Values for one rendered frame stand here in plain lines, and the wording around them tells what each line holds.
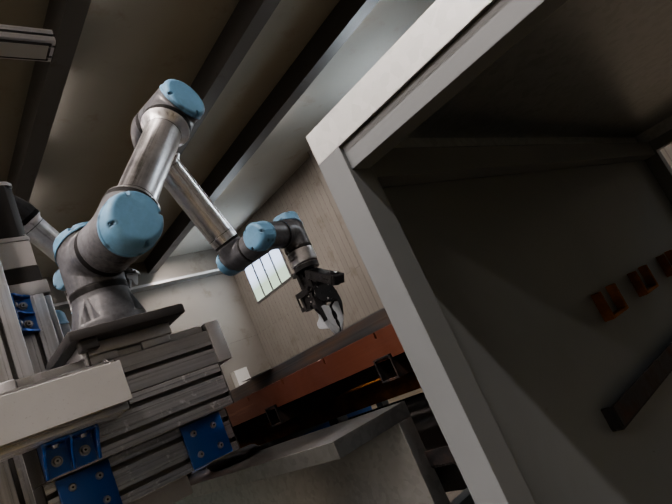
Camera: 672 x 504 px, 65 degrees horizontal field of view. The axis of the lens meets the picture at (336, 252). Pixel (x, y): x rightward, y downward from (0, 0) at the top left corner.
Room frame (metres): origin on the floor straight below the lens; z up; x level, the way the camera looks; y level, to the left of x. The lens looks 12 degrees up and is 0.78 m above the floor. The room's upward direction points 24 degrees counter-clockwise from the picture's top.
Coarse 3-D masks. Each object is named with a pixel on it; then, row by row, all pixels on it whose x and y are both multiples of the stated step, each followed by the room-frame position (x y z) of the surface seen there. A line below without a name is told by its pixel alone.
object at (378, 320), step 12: (384, 312) 1.10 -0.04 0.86; (360, 324) 1.16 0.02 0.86; (372, 324) 1.14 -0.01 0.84; (384, 324) 1.11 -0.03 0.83; (336, 336) 1.22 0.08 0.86; (348, 336) 1.20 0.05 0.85; (360, 336) 1.17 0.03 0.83; (312, 348) 1.29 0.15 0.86; (324, 348) 1.26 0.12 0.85; (336, 348) 1.23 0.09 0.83; (288, 360) 1.37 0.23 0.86; (300, 360) 1.33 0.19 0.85; (312, 360) 1.30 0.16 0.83; (276, 372) 1.42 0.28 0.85; (288, 372) 1.38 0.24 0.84; (252, 384) 1.51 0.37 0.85; (264, 384) 1.47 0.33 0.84; (240, 396) 1.57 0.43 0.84
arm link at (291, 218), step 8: (280, 216) 1.36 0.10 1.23; (288, 216) 1.37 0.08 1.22; (296, 216) 1.38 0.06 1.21; (288, 224) 1.34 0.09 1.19; (296, 224) 1.37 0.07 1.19; (296, 232) 1.36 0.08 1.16; (304, 232) 1.38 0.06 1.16; (296, 240) 1.36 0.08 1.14; (304, 240) 1.37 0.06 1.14; (288, 248) 1.37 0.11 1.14; (296, 248) 1.36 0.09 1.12
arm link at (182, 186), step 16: (176, 160) 1.27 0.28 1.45; (176, 176) 1.27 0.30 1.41; (192, 176) 1.31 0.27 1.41; (176, 192) 1.28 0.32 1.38; (192, 192) 1.29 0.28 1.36; (192, 208) 1.30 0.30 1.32; (208, 208) 1.31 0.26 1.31; (208, 224) 1.31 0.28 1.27; (224, 224) 1.33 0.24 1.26; (208, 240) 1.34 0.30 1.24; (224, 240) 1.33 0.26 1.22; (224, 256) 1.35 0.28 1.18; (240, 256) 1.34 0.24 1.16; (224, 272) 1.39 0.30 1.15
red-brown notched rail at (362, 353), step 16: (368, 336) 1.09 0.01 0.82; (384, 336) 1.06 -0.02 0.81; (336, 352) 1.17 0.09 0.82; (352, 352) 1.14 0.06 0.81; (368, 352) 1.11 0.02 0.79; (384, 352) 1.08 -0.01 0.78; (400, 352) 1.05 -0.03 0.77; (304, 368) 1.26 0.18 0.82; (320, 368) 1.22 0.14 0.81; (336, 368) 1.19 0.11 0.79; (352, 368) 1.15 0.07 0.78; (272, 384) 1.37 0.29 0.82; (288, 384) 1.32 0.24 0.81; (304, 384) 1.28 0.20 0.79; (320, 384) 1.24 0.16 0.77; (240, 400) 1.49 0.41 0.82; (256, 400) 1.43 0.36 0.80; (272, 400) 1.38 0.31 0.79; (288, 400) 1.34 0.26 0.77; (240, 416) 1.51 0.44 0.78; (256, 416) 1.45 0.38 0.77
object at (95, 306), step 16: (96, 288) 0.99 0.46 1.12; (112, 288) 1.01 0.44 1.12; (128, 288) 1.05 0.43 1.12; (80, 304) 0.99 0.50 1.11; (96, 304) 0.98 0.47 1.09; (112, 304) 0.99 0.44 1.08; (128, 304) 1.01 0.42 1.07; (80, 320) 0.98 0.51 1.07; (96, 320) 0.97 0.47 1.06; (112, 320) 0.98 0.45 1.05
